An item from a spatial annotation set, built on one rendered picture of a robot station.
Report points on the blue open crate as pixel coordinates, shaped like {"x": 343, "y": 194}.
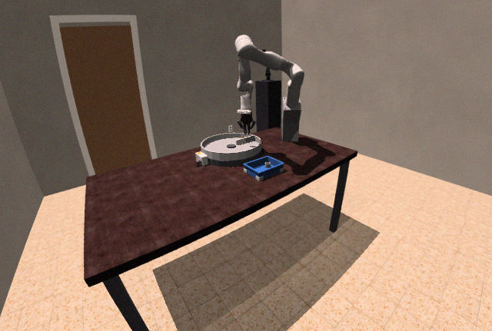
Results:
{"x": 258, "y": 170}

